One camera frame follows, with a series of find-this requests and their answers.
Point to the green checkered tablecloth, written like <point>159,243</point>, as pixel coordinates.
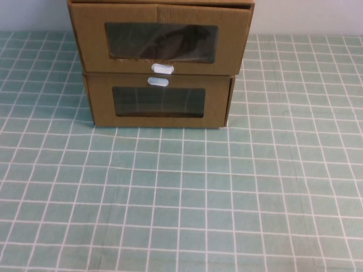
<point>170,198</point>

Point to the cardboard drawer with window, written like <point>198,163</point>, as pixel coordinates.
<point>105,120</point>
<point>90,56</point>

